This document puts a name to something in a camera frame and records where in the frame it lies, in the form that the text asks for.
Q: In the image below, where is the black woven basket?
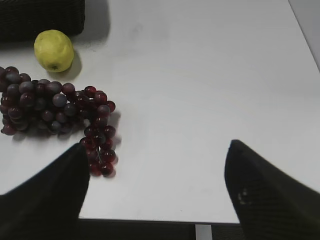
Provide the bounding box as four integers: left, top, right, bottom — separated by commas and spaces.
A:
0, 0, 85, 43

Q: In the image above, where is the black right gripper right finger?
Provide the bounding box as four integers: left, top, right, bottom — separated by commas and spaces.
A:
224, 140, 320, 240

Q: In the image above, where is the yellow lemon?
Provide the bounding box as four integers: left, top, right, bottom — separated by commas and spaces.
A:
33, 29, 75, 73

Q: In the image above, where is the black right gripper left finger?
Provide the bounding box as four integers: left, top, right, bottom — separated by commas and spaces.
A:
0, 143, 90, 240

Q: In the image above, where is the white table leg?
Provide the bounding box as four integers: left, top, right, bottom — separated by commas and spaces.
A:
195, 224, 213, 240

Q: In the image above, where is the red purple grape bunch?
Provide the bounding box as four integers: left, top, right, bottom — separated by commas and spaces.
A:
0, 66, 117, 177

